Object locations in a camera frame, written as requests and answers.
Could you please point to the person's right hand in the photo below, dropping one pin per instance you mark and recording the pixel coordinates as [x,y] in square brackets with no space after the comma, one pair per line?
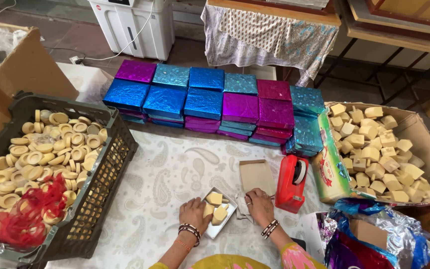
[261,207]

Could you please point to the stack of foil wrapped boxes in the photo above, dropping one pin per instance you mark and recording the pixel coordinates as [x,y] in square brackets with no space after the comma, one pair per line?
[203,101]

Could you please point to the small white box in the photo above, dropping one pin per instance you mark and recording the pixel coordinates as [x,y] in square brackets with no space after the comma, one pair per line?
[230,216]

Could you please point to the white paisley tablecloth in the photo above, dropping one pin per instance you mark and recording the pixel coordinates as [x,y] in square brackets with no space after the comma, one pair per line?
[170,179]

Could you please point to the flat brown cardboard piece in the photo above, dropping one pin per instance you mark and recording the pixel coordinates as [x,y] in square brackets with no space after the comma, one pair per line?
[368,233]

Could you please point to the white power strip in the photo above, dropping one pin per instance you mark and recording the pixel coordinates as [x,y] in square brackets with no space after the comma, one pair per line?
[76,59]

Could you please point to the printed cardboard box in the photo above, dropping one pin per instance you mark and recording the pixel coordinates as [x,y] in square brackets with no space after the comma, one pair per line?
[330,175]

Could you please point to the red net bundle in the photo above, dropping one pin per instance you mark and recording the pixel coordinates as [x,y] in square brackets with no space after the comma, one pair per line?
[32,216]

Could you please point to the dark green plastic crate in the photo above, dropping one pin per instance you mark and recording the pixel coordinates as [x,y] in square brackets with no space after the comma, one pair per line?
[103,179]

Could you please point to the pile of shiny foil sheets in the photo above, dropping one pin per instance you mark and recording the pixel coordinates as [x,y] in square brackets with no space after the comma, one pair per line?
[401,231]

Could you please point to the person's yellow pink clothing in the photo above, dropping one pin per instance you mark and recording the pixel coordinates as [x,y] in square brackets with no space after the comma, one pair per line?
[297,259]

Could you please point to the red tape dispenser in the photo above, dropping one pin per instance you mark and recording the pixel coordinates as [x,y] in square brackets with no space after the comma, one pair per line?
[287,186]

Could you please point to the white air cooler appliance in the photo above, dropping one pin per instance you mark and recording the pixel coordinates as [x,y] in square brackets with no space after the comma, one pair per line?
[140,30]

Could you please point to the person's left hand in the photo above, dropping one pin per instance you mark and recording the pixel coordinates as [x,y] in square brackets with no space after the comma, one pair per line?
[194,215]

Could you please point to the heap of wooden spinning tops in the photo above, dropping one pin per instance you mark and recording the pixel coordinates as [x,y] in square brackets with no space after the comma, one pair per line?
[379,157]

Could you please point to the heap of round wooden pieces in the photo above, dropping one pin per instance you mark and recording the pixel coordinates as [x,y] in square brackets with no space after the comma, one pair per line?
[43,149]

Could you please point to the large brown cardboard carton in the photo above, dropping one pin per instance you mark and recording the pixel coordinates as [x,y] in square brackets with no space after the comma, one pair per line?
[32,67]

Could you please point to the person's right fingers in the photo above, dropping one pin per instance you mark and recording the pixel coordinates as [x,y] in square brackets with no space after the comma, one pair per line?
[256,194]

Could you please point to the person's left fingers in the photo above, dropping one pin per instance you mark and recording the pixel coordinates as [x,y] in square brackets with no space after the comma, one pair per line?
[195,203]

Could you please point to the brown cardboard box lid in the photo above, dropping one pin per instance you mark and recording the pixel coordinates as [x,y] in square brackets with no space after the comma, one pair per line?
[256,176]

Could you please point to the pale wooden block piece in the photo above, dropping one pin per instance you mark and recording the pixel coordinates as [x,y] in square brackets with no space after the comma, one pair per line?
[220,215]
[214,198]
[208,211]

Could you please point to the white tissue paper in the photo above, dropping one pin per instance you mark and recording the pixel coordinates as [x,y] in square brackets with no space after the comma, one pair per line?
[242,208]

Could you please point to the table with printed cloths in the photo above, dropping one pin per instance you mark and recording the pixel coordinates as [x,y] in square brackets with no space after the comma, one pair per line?
[267,33]

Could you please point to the rack of wooden frames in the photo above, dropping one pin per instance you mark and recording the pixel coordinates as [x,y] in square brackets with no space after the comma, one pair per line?
[394,33]

